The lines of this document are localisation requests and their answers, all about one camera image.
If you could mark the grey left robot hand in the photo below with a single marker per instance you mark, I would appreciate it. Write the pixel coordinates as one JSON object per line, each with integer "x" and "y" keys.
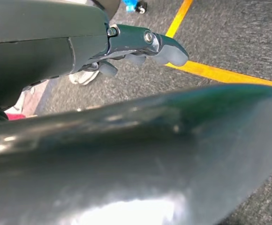
{"x": 126, "y": 155}

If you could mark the blue metal shelf rack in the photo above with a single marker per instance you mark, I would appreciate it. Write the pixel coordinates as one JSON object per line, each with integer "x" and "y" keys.
{"x": 130, "y": 4}

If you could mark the person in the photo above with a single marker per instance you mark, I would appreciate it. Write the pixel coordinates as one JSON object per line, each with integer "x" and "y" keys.
{"x": 84, "y": 77}

